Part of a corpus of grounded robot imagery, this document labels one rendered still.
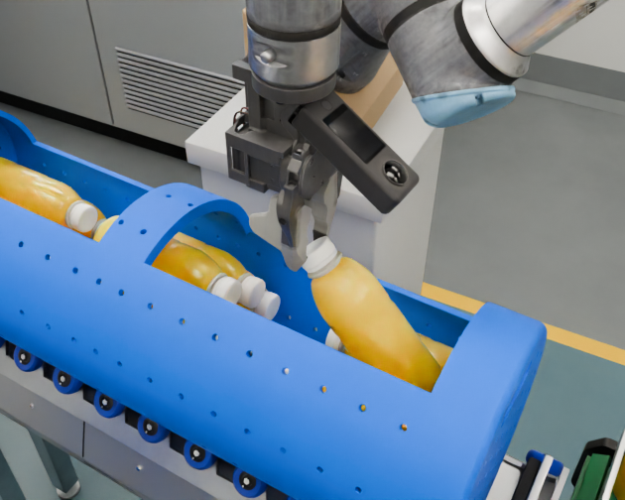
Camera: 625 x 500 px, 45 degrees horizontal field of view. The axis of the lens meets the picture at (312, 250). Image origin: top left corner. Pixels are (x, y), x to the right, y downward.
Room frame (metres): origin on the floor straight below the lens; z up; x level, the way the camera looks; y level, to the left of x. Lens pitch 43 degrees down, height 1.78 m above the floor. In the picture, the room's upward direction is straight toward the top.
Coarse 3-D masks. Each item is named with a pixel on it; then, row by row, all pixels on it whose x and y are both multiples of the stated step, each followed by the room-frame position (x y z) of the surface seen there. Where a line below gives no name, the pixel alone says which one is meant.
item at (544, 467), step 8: (528, 464) 0.45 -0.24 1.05; (536, 464) 0.45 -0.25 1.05; (544, 464) 0.44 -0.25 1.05; (528, 472) 0.44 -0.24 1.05; (536, 472) 0.44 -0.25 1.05; (544, 472) 0.43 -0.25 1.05; (520, 480) 0.43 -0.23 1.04; (528, 480) 0.43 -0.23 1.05; (536, 480) 0.42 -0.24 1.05; (544, 480) 0.42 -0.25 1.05; (520, 488) 0.42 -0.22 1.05; (528, 488) 0.42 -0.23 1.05; (536, 488) 0.42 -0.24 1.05; (512, 496) 0.41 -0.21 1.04; (520, 496) 0.41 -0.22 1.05; (528, 496) 0.41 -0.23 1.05; (536, 496) 0.41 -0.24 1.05
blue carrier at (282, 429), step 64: (0, 128) 0.98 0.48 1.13; (128, 192) 0.87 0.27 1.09; (192, 192) 0.71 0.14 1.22; (0, 256) 0.64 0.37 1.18; (64, 256) 0.62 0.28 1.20; (128, 256) 0.60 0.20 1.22; (256, 256) 0.75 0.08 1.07; (0, 320) 0.61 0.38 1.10; (64, 320) 0.57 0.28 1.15; (128, 320) 0.54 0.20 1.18; (192, 320) 0.52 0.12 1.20; (256, 320) 0.51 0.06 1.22; (320, 320) 0.68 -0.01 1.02; (448, 320) 0.61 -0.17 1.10; (512, 320) 0.50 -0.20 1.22; (128, 384) 0.51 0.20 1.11; (192, 384) 0.48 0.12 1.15; (256, 384) 0.46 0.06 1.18; (320, 384) 0.44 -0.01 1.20; (384, 384) 0.43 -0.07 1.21; (448, 384) 0.42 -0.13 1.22; (512, 384) 0.42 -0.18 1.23; (256, 448) 0.42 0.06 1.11; (320, 448) 0.40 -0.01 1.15; (384, 448) 0.38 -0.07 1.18; (448, 448) 0.37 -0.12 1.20
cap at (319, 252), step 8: (320, 240) 0.56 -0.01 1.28; (328, 240) 0.55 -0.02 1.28; (312, 248) 0.55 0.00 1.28; (320, 248) 0.54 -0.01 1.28; (328, 248) 0.55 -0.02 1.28; (312, 256) 0.54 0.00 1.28; (320, 256) 0.54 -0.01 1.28; (328, 256) 0.54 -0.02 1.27; (304, 264) 0.54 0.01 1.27; (312, 264) 0.53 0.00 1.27; (320, 264) 0.53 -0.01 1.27
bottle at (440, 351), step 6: (420, 336) 0.56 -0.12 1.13; (426, 336) 0.56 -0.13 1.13; (426, 342) 0.55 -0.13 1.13; (432, 342) 0.55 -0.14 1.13; (438, 342) 0.55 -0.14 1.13; (432, 348) 0.54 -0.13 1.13; (438, 348) 0.54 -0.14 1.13; (444, 348) 0.54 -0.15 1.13; (450, 348) 0.54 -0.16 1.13; (438, 354) 0.53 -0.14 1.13; (444, 354) 0.53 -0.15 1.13; (438, 360) 0.52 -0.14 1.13; (444, 360) 0.52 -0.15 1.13
